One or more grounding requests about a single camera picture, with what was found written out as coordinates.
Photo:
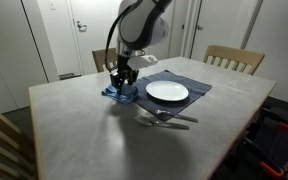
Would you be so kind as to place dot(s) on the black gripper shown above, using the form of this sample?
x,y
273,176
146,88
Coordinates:
x,y
124,68

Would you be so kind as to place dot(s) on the blue cloth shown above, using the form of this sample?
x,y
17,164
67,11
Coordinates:
x,y
124,97

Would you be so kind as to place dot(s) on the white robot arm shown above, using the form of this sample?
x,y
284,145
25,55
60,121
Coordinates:
x,y
137,23

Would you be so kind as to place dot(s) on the white plate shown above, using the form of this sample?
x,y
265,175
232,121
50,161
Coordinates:
x,y
167,90

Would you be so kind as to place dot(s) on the wooden slat-back chair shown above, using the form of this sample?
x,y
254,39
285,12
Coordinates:
x,y
100,59
230,53
0,140

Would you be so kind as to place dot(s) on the dark blue placemat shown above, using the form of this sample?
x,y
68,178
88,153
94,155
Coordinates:
x,y
197,88

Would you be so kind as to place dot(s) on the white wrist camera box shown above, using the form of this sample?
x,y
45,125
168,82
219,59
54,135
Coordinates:
x,y
145,61

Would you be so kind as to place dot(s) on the small black wall plate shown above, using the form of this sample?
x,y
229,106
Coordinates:
x,y
183,26

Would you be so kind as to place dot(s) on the small white wall switch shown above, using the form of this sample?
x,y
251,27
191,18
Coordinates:
x,y
52,4

